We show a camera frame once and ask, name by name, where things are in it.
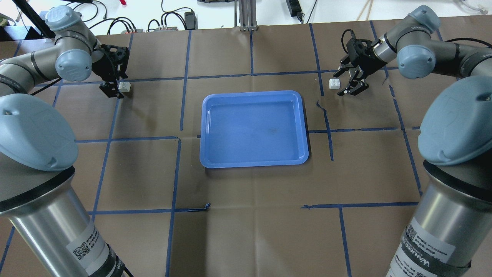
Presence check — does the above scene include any black power adapter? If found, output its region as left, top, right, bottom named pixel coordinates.
left=286, top=0, right=303, bottom=18

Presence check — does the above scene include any aluminium frame post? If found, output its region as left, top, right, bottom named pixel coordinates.
left=234, top=0, right=258, bottom=32

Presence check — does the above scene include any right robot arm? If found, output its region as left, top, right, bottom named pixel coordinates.
left=333, top=5, right=492, bottom=277

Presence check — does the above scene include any black power supply brick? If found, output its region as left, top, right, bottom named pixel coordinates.
left=184, top=11, right=198, bottom=30

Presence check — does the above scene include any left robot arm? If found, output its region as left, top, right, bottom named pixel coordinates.
left=0, top=5, right=131, bottom=277

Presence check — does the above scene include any blue plastic tray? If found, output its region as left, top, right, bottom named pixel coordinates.
left=199, top=90, right=309, bottom=169

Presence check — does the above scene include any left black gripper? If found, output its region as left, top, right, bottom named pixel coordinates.
left=92, top=45, right=130, bottom=99

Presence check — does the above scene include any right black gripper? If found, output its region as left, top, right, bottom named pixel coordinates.
left=334, top=38, right=379, bottom=96

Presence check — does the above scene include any white block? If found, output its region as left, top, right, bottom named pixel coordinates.
left=329, top=78, right=341, bottom=90
left=118, top=81, right=131, bottom=93

